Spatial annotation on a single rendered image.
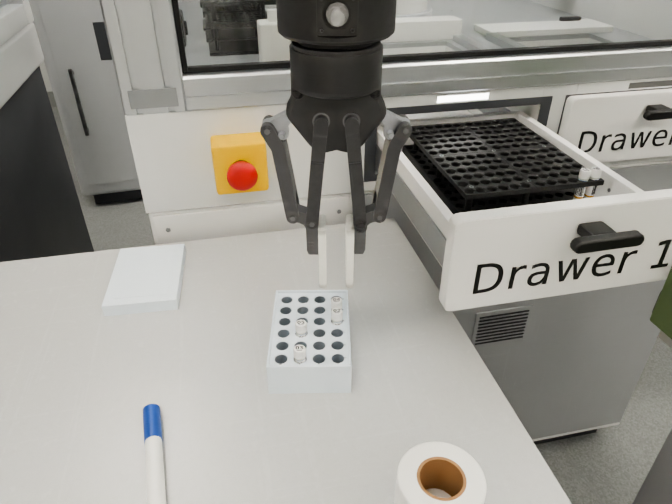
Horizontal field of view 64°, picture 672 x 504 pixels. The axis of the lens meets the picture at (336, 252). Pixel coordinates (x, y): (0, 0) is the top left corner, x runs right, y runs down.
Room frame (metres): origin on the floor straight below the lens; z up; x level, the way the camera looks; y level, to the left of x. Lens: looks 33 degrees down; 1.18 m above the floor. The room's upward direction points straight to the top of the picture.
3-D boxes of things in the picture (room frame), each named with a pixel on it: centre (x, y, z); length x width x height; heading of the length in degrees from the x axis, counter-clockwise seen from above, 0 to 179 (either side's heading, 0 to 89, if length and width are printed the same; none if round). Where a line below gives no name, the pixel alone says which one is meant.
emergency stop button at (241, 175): (0.65, 0.12, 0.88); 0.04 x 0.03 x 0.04; 102
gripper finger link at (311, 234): (0.45, 0.03, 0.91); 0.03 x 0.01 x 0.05; 91
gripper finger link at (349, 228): (0.45, -0.01, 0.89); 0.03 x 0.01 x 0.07; 1
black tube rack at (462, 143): (0.67, -0.21, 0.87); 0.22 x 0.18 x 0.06; 12
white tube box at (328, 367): (0.44, 0.03, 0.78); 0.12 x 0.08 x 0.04; 1
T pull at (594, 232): (0.45, -0.26, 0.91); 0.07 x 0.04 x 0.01; 102
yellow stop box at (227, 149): (0.69, 0.13, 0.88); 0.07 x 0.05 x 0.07; 102
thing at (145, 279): (0.57, 0.25, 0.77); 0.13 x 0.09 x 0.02; 9
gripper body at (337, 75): (0.45, 0.00, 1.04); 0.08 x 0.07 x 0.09; 91
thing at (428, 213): (0.68, -0.21, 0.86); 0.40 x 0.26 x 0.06; 12
